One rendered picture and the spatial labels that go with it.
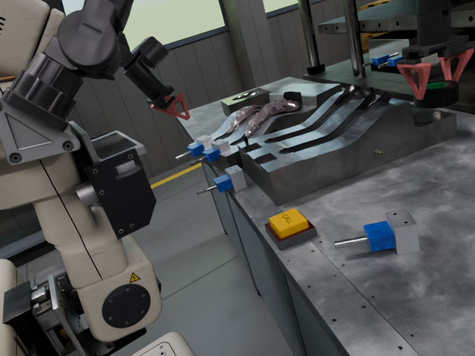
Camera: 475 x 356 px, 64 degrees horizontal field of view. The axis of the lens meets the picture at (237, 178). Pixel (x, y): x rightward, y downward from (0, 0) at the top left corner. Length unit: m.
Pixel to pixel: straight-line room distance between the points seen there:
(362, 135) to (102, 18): 0.61
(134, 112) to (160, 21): 0.84
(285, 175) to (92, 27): 0.50
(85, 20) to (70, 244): 0.44
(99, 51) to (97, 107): 3.01
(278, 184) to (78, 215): 0.43
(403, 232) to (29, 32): 0.70
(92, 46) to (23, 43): 0.19
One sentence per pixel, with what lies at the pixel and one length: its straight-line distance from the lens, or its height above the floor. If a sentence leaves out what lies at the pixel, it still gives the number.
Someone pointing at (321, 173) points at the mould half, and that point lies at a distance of 0.92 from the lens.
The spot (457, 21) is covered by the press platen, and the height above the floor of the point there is 1.01.
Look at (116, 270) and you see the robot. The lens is 0.86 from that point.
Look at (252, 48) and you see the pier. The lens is 3.88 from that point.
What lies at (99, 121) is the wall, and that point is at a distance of 3.61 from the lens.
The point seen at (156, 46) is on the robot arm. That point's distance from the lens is 1.11.
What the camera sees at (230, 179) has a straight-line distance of 1.01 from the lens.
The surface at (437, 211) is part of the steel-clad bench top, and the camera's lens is 0.81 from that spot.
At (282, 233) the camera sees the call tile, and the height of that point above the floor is 0.83.
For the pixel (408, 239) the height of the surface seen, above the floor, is 0.83.
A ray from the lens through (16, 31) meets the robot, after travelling 0.76.
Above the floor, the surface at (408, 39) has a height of 0.96.
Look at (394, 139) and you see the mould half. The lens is 1.00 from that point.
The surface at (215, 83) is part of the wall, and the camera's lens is 3.94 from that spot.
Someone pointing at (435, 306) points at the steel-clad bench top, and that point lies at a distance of 0.62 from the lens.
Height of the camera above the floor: 1.23
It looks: 23 degrees down
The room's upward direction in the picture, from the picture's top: 17 degrees counter-clockwise
